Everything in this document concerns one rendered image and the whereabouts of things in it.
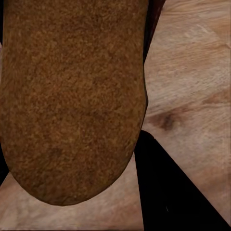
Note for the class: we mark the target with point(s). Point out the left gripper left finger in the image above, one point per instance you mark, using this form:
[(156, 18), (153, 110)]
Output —
[(4, 170)]

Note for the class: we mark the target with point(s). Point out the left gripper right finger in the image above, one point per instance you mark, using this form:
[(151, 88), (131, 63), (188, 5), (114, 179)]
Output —
[(169, 199)]

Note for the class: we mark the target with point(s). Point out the sandal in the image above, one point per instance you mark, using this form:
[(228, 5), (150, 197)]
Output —
[(72, 94)]

